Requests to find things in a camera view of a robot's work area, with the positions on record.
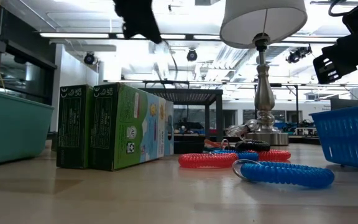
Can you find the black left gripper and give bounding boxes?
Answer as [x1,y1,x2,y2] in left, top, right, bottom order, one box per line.
[113,0,163,44]

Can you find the small green yellow crayon box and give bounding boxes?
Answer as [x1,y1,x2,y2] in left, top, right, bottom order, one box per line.
[56,83,94,170]
[88,82,175,172]

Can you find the blue spiral coil wristband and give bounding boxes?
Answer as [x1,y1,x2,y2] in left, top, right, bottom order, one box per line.
[231,159,336,189]
[209,149,260,162]

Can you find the teal plastic storage bin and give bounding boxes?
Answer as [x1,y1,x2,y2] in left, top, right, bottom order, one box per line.
[0,88,55,168]

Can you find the black ceiling spotlight cluster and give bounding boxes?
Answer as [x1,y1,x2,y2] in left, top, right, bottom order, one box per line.
[285,45,313,65]

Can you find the black background monitor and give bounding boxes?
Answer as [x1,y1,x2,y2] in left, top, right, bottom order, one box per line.
[330,98,358,111]

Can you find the long ceiling light bar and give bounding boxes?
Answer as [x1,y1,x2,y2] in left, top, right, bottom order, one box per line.
[39,32,340,43]

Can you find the silver table lamp white shade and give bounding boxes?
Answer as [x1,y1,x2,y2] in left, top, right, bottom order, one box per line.
[219,0,308,146]

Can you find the blue plastic mesh basket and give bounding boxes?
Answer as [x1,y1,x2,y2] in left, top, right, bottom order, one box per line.
[309,103,358,174]

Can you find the grey perforated metal shelf riser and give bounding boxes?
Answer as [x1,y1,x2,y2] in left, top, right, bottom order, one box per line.
[138,88,224,147]

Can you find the red spiral coil wristband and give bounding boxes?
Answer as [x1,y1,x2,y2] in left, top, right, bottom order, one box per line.
[249,149,292,162]
[178,152,239,170]

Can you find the black spiral coil wristband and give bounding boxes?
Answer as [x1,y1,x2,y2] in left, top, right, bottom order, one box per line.
[234,139,272,153]

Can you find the clear glass light bulb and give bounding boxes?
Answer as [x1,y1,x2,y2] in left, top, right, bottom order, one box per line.
[227,119,260,138]

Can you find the black background workstation frame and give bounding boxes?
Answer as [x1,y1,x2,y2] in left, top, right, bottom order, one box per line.
[104,80,358,125]

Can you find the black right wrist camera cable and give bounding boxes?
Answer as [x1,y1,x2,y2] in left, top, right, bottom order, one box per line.
[328,0,354,17]

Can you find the black aluminium table frame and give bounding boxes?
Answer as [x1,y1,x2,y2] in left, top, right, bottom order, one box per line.
[173,133,321,146]

